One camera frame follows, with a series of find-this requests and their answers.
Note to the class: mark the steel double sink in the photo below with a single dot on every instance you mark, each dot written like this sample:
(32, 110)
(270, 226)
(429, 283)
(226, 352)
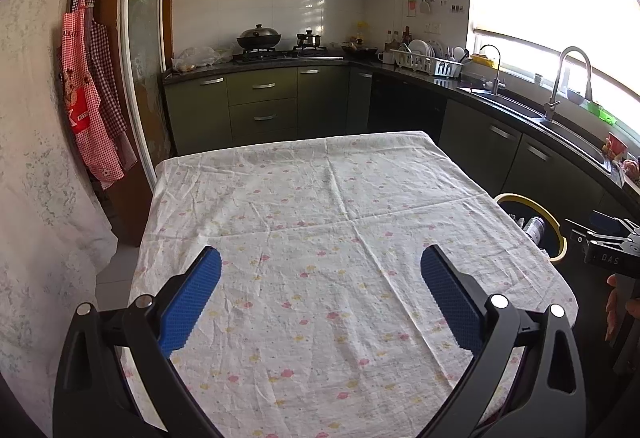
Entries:
(578, 142)

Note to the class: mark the black wok with lid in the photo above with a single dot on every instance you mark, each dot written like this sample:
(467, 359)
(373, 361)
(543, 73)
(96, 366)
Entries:
(259, 38)

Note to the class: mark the green kitchen cabinets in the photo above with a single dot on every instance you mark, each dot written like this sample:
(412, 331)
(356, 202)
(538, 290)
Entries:
(237, 105)

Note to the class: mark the red bowl on counter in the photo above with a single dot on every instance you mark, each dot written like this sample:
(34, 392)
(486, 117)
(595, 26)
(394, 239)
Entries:
(614, 149)

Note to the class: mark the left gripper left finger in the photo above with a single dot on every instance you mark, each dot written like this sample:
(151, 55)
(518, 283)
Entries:
(92, 397)

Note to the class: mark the tall steel sink faucet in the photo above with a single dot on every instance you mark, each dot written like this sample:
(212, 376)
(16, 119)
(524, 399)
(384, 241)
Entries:
(563, 78)

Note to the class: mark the small steel faucet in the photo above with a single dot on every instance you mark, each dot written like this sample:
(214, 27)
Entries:
(496, 66)

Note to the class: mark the clear plastic bottle white label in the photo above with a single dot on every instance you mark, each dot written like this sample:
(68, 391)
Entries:
(535, 228)

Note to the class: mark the yellow rimmed blue trash bin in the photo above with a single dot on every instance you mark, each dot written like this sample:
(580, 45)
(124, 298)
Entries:
(520, 209)

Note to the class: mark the green item on windowsill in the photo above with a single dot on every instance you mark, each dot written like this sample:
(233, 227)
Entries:
(601, 113)

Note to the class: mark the plastic bag on counter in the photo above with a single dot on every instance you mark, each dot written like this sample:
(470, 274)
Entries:
(200, 57)

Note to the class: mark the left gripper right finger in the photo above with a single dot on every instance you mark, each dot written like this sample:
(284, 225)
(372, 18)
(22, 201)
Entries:
(525, 377)

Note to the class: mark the white dish rack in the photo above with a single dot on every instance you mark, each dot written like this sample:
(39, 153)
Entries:
(433, 59)

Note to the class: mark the red checked apron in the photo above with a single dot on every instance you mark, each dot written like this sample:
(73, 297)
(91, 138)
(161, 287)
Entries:
(90, 95)

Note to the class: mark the wooden frame glass door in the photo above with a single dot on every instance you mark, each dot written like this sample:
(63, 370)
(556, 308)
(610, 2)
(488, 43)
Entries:
(136, 40)

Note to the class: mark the gas stove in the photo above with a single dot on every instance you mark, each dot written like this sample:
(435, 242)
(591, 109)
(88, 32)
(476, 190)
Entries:
(271, 54)

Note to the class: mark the small dark pot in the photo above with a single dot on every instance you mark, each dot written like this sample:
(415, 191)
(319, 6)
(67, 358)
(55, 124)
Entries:
(308, 40)

